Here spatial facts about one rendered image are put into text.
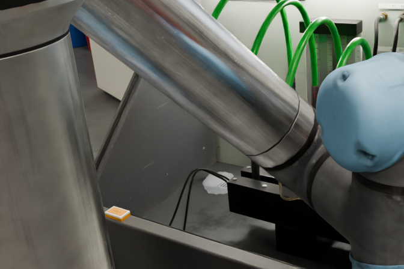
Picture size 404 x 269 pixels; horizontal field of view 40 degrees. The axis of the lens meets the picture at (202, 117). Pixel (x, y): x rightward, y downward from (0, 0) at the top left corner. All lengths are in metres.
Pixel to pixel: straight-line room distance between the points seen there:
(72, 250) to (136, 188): 1.13
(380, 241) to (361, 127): 0.10
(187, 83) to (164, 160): 1.07
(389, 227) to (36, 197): 0.25
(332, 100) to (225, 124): 0.11
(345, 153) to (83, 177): 0.18
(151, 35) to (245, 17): 1.09
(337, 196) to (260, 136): 0.08
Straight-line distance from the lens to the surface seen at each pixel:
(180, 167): 1.56
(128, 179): 1.40
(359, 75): 0.37
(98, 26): 0.41
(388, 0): 1.32
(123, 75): 4.56
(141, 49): 0.41
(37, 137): 0.27
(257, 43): 1.04
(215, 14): 1.06
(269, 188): 1.23
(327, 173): 0.48
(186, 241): 1.14
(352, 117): 0.37
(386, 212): 0.41
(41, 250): 0.30
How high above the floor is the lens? 1.58
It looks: 22 degrees down
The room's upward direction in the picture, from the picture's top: 6 degrees counter-clockwise
